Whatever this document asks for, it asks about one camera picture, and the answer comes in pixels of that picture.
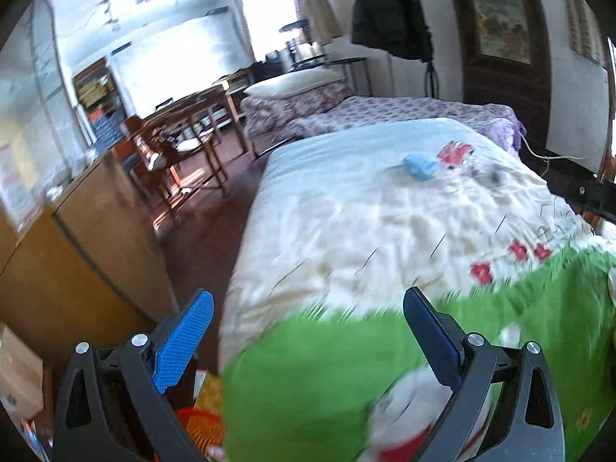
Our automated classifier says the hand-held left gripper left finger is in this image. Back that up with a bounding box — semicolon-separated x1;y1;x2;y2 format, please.
52;289;215;462

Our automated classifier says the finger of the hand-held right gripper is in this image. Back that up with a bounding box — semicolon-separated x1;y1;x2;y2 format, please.
546;167;616;224

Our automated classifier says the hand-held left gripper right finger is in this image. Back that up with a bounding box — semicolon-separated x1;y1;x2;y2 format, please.
403;286;565;462

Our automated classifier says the red mesh plastic basket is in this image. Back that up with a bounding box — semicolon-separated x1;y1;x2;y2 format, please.
159;407;227;462

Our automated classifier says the red white wrapper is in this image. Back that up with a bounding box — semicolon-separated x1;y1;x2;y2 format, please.
437;141;477;172

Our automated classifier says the blue paper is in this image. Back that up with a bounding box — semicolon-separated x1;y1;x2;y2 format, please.
402;152;439;183

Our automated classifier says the yellow patterned floor mat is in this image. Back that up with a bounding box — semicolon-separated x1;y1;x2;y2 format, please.
195;370;225;413

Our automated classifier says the light brown wooden cabinet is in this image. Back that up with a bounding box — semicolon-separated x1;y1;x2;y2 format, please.
0;154;176;362

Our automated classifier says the brown cardboard box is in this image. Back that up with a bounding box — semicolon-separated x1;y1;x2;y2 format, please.
0;322;45;422

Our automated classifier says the purple floral bed sheet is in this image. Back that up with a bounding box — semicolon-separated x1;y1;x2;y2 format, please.
298;95;526;156

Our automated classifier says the wooden chair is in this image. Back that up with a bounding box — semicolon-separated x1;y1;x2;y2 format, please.
120;115;228;222

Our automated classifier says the wooden dining table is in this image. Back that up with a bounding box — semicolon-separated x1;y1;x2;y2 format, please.
144;84;251;193

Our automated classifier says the folded floral quilt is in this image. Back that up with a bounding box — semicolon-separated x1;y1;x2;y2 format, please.
239;84;352;141

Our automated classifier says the white pillow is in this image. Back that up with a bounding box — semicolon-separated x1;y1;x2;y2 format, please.
243;70;348;100

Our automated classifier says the black coat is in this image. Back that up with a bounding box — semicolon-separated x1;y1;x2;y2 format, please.
351;0;434;63

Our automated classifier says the white cable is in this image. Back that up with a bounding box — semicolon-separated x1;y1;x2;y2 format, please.
522;137;585;164

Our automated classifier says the framed wall painting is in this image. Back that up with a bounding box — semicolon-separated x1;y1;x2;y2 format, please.
455;0;552;107

